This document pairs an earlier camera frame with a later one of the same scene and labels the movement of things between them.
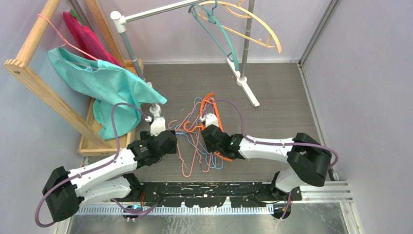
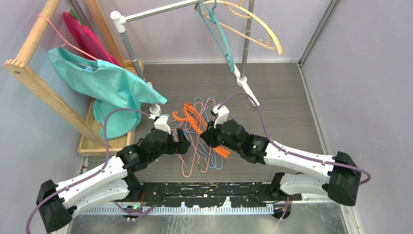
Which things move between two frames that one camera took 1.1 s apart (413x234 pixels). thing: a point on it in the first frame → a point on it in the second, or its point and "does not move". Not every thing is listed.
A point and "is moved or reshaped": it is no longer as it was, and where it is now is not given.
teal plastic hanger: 211,17 is moved or reshaped
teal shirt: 108,85 does not move
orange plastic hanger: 217,155 → 193,114
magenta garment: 87,40 does not move
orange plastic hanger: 202,126 → 223,152
